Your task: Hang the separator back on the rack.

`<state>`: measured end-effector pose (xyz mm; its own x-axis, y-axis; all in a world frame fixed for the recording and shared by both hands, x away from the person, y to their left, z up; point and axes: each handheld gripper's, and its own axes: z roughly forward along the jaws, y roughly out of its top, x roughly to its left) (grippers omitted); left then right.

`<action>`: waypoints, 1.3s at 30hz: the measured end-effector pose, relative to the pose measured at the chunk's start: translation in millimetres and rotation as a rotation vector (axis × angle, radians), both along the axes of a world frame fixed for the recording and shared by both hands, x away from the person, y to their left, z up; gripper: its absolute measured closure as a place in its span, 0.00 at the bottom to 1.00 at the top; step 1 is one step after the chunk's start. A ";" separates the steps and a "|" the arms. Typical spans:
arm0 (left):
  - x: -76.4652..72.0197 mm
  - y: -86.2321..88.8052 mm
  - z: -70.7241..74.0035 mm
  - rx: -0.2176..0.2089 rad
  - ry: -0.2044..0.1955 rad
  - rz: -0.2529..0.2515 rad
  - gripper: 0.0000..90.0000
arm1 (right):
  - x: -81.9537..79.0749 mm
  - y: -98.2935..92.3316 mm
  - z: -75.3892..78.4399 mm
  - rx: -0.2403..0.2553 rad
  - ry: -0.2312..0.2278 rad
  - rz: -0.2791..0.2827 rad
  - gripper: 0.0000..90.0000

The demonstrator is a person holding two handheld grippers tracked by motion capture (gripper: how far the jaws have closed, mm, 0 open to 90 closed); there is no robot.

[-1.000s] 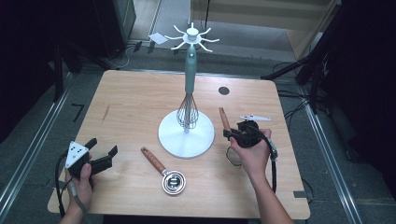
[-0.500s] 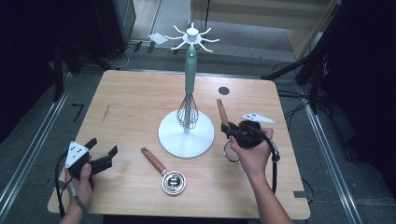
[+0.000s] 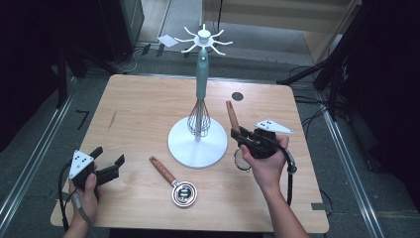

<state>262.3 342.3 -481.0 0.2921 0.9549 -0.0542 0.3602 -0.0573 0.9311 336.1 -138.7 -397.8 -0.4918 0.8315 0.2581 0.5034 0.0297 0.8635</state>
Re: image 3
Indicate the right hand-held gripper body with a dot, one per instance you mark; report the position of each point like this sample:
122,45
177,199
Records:
264,145

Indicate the round black table grommet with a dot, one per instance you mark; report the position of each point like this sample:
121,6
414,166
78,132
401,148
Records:
237,96

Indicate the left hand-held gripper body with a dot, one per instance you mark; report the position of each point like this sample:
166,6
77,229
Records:
81,163

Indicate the metal floor rail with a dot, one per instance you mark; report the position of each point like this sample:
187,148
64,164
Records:
33,158
350,165

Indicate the white utensil rack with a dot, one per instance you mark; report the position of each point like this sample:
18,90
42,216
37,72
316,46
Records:
185,145

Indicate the black metal stand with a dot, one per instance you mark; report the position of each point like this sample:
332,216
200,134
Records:
333,66

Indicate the white paper sheet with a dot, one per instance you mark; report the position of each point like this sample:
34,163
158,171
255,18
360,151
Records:
167,40

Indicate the dark tape strip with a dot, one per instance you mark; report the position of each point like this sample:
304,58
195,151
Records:
318,207

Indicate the person's left hand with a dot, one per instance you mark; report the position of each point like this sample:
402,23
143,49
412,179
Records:
86,205

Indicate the person's right hand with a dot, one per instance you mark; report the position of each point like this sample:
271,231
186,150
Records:
267,172

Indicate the dark cabinet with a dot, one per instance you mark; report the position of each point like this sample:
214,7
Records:
125,29

